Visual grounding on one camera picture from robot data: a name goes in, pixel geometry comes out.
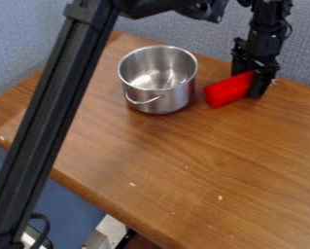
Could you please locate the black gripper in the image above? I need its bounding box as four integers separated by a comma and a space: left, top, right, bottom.
232, 28, 281, 99

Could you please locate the red block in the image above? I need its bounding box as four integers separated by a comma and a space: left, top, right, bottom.
204, 71, 253, 108

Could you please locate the metal pot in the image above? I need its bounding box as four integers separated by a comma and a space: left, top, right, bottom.
118, 45, 200, 115

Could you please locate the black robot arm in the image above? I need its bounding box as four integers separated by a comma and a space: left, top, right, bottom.
0, 0, 293, 249

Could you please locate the white device under table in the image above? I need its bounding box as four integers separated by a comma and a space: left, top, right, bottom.
22, 232, 39, 249

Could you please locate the black cable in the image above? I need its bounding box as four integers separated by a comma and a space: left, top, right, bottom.
26, 212, 52, 249

